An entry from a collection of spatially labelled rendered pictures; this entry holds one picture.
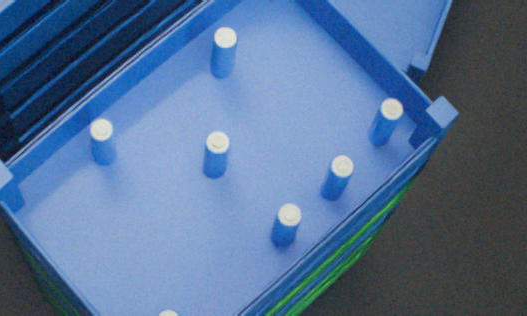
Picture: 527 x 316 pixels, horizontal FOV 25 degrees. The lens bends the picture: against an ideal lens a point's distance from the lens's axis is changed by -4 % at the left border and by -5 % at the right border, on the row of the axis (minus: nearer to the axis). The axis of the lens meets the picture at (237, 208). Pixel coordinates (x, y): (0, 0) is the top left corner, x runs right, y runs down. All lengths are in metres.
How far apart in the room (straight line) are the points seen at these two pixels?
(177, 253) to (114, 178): 0.08
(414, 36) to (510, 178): 0.21
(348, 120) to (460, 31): 0.52
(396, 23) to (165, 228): 0.60
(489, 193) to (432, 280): 0.13
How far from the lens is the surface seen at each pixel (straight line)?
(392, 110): 0.91
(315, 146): 0.96
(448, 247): 1.38
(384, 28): 1.45
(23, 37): 1.11
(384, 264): 1.36
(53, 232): 0.94
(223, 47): 0.91
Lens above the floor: 1.31
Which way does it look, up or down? 75 degrees down
